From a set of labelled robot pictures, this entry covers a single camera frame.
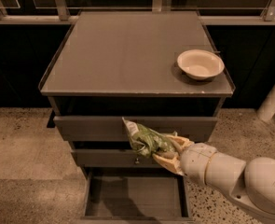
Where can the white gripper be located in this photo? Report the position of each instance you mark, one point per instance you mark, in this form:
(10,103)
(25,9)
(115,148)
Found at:
(194,161)

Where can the green jalapeno chip bag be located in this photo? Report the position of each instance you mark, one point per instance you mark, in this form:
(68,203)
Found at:
(145,141)

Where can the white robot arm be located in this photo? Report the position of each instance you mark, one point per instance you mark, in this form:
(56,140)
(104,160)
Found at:
(240,161)

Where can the grey bottom drawer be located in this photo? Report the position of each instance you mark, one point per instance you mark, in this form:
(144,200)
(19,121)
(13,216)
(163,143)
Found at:
(142,196)

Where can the grey drawer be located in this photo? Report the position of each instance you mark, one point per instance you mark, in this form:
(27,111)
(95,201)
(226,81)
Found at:
(142,196)
(117,158)
(111,129)

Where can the grey drawer cabinet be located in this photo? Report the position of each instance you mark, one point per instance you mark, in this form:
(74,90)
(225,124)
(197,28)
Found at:
(124,64)

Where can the grey middle drawer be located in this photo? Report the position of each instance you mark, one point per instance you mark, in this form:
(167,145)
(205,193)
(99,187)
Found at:
(117,158)

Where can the grey top drawer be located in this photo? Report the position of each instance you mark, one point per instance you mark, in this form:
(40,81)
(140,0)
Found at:
(111,129)

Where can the white round bowl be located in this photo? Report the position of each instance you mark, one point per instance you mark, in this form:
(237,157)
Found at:
(200,64)

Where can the metal railing frame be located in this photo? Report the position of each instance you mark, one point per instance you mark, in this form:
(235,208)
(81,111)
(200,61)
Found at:
(211,12)

